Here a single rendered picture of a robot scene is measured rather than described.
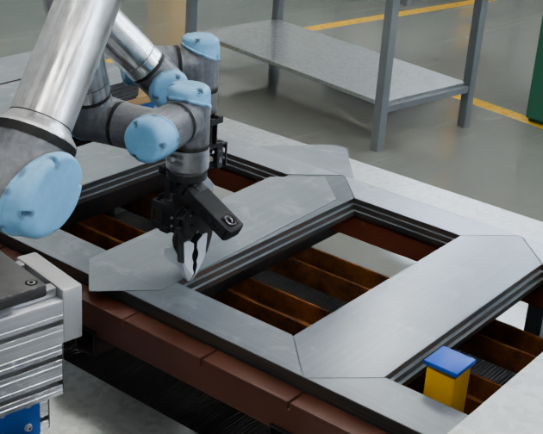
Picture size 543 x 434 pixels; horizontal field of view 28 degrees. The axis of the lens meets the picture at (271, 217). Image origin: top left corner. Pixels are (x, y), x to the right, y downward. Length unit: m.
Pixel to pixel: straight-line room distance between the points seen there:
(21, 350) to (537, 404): 0.74
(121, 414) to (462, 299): 0.64
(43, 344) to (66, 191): 0.31
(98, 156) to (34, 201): 1.15
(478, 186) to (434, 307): 2.91
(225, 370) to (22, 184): 0.54
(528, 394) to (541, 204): 3.41
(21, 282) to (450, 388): 0.67
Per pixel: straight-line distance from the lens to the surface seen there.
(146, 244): 2.09
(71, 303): 1.64
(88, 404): 1.92
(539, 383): 1.38
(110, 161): 2.48
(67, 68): 1.44
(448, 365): 1.70
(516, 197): 4.77
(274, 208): 2.27
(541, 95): 5.71
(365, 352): 1.78
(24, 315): 1.60
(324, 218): 2.27
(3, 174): 1.38
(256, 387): 1.71
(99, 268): 1.99
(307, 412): 1.66
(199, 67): 2.12
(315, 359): 1.75
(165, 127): 1.73
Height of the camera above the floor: 1.76
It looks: 24 degrees down
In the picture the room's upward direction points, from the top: 4 degrees clockwise
